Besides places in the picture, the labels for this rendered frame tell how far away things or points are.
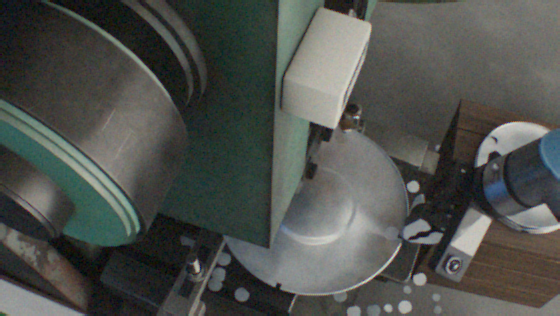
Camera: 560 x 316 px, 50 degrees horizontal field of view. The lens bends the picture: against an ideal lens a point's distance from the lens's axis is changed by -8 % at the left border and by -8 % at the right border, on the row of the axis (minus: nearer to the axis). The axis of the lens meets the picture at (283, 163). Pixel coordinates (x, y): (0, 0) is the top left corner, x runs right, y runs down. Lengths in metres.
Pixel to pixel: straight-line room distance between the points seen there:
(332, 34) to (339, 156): 0.60
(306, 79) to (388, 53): 1.77
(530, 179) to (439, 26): 1.60
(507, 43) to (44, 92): 2.11
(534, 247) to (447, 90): 0.77
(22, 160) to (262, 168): 0.21
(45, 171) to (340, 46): 0.21
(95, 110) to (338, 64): 0.17
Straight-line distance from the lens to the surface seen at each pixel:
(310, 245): 0.96
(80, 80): 0.34
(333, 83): 0.42
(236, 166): 0.52
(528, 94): 2.24
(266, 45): 0.38
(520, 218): 1.53
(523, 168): 0.75
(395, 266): 0.96
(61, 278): 1.08
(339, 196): 0.99
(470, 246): 0.84
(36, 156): 0.36
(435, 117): 2.06
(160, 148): 0.37
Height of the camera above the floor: 1.67
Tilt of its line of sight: 61 degrees down
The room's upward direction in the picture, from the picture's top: 4 degrees clockwise
